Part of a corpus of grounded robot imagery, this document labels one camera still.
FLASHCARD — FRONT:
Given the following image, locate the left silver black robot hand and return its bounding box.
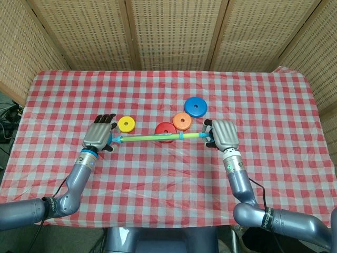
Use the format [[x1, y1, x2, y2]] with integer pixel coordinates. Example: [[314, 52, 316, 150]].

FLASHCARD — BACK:
[[82, 113, 118, 153]]

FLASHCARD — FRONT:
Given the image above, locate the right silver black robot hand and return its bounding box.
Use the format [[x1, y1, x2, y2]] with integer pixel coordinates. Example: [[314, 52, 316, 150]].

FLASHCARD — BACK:
[[201, 119, 240, 153]]

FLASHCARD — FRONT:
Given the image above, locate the green blue toy rod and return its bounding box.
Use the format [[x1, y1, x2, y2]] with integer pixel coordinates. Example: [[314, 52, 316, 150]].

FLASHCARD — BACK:
[[110, 132, 211, 145]]

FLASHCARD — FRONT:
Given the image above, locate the yellow plastic disc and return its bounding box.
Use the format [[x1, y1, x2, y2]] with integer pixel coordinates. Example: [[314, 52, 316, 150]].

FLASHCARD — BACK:
[[117, 116, 136, 134]]

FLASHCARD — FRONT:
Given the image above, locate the blue plastic disc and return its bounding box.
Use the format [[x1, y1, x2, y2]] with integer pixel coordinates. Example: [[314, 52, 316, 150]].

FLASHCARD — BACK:
[[183, 96, 208, 118]]

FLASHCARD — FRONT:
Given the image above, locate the orange plastic disc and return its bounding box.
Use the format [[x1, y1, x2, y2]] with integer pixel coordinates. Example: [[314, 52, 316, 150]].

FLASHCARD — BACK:
[[172, 112, 193, 131]]

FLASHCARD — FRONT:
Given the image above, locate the red plastic disc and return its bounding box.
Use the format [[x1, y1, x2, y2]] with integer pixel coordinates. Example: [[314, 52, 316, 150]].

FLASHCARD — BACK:
[[154, 122, 177, 144]]

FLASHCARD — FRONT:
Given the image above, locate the red white checkered tablecloth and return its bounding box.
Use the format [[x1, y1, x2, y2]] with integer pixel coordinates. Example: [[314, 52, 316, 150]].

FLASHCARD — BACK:
[[10, 65, 333, 229]]

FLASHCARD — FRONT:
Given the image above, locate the woven bamboo screen panel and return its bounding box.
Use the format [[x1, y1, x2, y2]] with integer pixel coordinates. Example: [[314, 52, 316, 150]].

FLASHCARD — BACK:
[[209, 0, 330, 72], [273, 0, 337, 169], [0, 0, 71, 106], [26, 0, 144, 71], [125, 0, 229, 71]]

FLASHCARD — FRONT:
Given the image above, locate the blue-grey robot torso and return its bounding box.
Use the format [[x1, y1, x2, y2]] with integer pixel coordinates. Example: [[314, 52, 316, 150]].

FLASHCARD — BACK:
[[105, 226, 219, 253]]

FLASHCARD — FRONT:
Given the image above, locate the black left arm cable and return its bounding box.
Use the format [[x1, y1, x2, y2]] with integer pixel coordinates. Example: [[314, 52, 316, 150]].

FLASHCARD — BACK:
[[39, 176, 70, 227]]

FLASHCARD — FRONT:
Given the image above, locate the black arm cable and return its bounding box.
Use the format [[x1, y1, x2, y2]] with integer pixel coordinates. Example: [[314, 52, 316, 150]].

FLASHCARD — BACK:
[[249, 178, 281, 253], [39, 176, 70, 227]]

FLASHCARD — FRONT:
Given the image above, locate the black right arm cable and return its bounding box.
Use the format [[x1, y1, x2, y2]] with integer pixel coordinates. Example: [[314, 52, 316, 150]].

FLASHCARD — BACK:
[[249, 178, 281, 253]]

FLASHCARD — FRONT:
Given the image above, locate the black cable bundle with plugs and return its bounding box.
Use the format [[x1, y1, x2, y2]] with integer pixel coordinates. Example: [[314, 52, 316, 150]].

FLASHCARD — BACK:
[[0, 100, 23, 144]]

